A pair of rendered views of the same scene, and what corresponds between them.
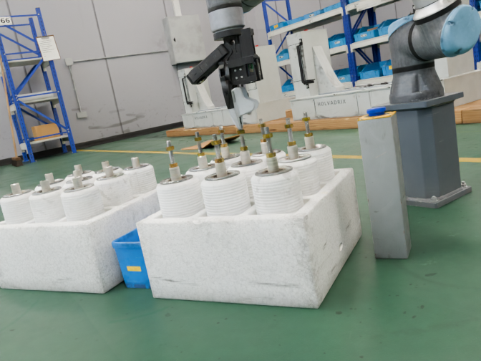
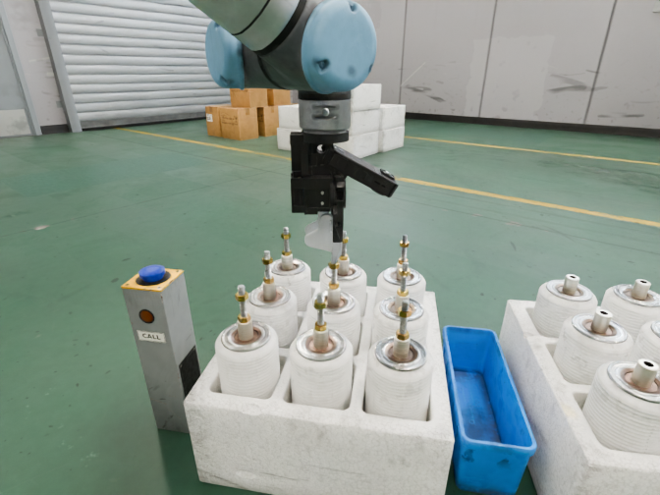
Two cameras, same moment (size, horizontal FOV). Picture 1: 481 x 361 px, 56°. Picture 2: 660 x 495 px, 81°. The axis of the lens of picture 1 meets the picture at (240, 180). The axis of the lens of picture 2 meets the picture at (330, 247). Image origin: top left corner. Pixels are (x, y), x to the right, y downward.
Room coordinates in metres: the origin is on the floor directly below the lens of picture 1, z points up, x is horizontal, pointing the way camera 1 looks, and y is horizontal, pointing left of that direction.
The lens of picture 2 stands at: (1.59, -0.22, 0.62)
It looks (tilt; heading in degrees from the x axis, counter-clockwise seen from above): 24 degrees down; 161
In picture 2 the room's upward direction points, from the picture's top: straight up
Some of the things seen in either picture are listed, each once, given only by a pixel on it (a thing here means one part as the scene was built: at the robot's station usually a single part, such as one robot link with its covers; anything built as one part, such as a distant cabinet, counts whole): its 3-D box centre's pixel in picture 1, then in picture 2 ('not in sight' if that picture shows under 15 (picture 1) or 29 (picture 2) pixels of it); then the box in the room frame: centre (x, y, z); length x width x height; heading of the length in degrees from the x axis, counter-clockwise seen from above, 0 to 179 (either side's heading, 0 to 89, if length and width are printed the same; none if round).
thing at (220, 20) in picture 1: (227, 22); (324, 116); (1.03, -0.04, 0.57); 0.08 x 0.08 x 0.05
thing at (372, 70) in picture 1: (379, 69); not in sight; (6.67, -2.28, 0.36); 0.50 x 0.38 x 0.21; 123
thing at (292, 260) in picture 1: (258, 229); (333, 373); (1.03, -0.02, 0.09); 0.39 x 0.39 x 0.18; 61
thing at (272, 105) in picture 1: (230, 89); not in sight; (5.23, -0.08, 0.45); 1.61 x 0.57 x 0.74; 32
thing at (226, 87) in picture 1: (228, 88); not in sight; (1.01, -0.01, 0.43); 0.05 x 0.02 x 0.09; 163
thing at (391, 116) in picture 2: not in sight; (374, 116); (-1.71, 1.32, 0.27); 0.39 x 0.39 x 0.18; 34
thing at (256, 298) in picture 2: (293, 158); (269, 296); (0.98, -0.12, 0.25); 0.08 x 0.08 x 0.01
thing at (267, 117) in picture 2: not in sight; (263, 120); (-2.83, 0.52, 0.15); 0.30 x 0.24 x 0.30; 33
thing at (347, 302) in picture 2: (246, 163); (333, 302); (1.03, -0.02, 0.25); 0.08 x 0.08 x 0.01
